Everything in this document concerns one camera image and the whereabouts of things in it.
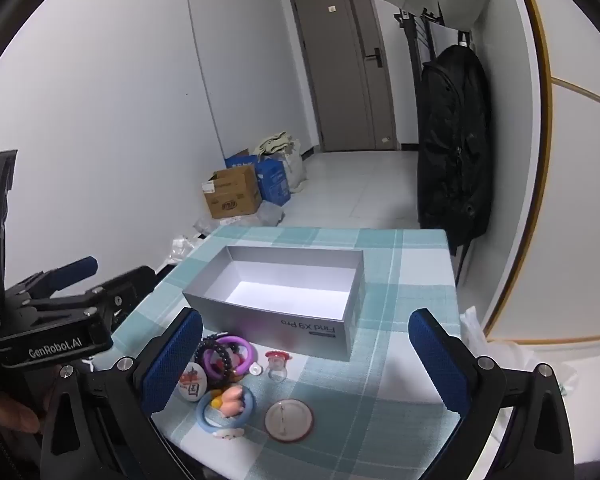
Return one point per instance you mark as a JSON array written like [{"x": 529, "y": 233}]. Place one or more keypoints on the white cloud hair clip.
[{"x": 228, "y": 434}]

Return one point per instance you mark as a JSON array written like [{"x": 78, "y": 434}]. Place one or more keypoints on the teal checked tablecloth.
[{"x": 380, "y": 270}]

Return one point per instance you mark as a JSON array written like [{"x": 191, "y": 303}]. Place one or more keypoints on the white wardrobe with gold trim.
[{"x": 570, "y": 160}]

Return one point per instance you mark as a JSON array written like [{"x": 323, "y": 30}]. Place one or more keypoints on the person's left hand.
[{"x": 15, "y": 412}]

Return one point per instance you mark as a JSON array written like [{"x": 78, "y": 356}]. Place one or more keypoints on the grey-brown door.
[{"x": 340, "y": 85}]

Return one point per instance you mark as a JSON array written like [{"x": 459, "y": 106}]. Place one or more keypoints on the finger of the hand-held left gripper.
[
  {"x": 80, "y": 266},
  {"x": 130, "y": 285}
]

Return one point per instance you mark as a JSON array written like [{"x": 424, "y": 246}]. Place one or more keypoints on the pink duck toy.
[{"x": 232, "y": 400}]

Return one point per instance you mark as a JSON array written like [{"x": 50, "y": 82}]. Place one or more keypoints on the small white cap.
[{"x": 255, "y": 369}]

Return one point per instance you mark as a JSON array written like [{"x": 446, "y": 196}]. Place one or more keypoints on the white cardboard box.
[{"x": 290, "y": 330}]

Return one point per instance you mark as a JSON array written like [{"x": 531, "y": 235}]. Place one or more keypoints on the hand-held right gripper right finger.
[{"x": 437, "y": 365}]

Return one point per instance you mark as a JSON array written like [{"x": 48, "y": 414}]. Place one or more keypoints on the brown cardboard box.
[{"x": 235, "y": 195}]

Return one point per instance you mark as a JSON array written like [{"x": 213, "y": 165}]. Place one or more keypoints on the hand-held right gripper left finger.
[{"x": 172, "y": 360}]

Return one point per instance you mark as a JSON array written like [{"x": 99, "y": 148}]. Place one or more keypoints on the beige folded cloth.
[{"x": 275, "y": 142}]

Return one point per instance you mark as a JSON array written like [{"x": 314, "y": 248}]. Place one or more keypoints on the black metal rack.
[{"x": 412, "y": 60}]

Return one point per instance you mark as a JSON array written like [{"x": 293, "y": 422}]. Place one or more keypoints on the black backpack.
[{"x": 450, "y": 160}]

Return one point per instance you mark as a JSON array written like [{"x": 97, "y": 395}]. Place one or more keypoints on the white tote bag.
[{"x": 295, "y": 170}]

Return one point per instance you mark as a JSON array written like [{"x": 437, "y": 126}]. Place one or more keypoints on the round printed badge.
[{"x": 192, "y": 380}]

